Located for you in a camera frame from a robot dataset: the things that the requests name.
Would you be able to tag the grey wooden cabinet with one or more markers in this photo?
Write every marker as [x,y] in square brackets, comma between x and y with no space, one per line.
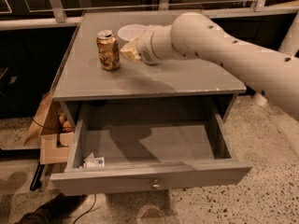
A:
[83,78]

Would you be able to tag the metal railing frame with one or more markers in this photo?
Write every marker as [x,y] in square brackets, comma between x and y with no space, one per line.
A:
[31,14]

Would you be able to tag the white ceramic bowl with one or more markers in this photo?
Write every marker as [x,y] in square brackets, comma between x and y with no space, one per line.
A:
[130,33]

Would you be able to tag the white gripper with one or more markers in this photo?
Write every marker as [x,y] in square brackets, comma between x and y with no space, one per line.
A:
[145,47]

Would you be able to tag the orange soda can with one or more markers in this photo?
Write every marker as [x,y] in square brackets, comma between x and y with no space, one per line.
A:
[108,50]

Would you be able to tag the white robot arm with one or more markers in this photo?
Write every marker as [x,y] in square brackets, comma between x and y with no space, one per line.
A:
[192,35]

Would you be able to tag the grey open top drawer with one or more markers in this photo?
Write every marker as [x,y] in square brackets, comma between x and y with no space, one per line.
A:
[179,154]

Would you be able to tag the black shoe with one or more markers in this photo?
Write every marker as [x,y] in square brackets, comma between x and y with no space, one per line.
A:
[59,207]

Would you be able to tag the metal drawer knob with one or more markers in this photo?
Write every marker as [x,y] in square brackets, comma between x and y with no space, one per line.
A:
[155,185]

